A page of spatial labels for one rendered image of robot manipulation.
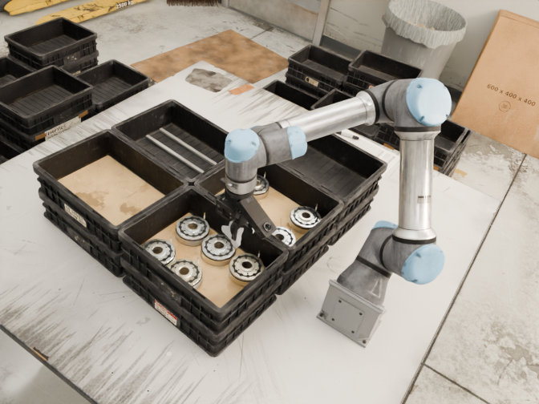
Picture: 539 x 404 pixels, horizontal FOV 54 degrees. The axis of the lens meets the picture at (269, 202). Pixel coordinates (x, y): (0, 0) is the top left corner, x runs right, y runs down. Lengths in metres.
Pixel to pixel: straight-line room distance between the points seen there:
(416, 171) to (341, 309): 0.47
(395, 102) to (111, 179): 0.97
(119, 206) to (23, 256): 0.33
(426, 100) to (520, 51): 2.80
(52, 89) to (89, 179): 1.19
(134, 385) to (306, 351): 0.49
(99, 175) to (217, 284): 0.60
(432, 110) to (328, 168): 0.72
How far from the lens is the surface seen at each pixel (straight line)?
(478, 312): 2.90
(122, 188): 1.81
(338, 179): 1.96
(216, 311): 1.35
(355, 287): 1.52
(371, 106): 1.45
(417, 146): 1.38
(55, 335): 1.62
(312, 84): 3.42
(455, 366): 2.64
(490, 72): 4.17
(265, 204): 1.78
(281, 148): 1.20
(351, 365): 1.61
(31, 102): 2.89
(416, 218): 1.42
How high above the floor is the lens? 2.03
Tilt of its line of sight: 42 degrees down
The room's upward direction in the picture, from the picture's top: 11 degrees clockwise
